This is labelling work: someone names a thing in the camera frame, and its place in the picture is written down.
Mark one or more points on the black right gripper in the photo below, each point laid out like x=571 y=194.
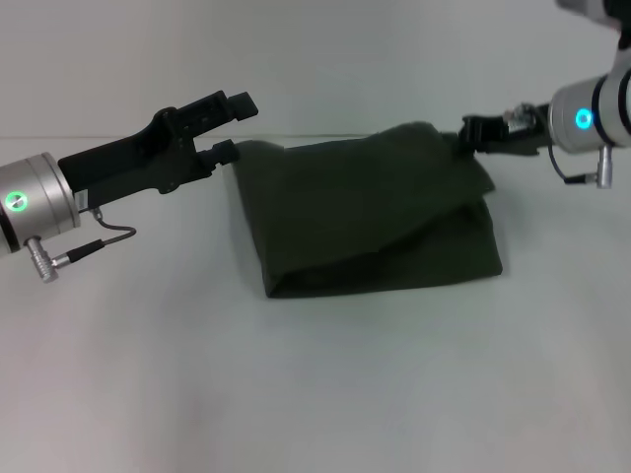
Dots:
x=522 y=140

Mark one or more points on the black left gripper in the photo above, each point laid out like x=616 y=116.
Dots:
x=133 y=162

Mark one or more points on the dark green shirt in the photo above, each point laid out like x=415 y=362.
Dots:
x=365 y=212

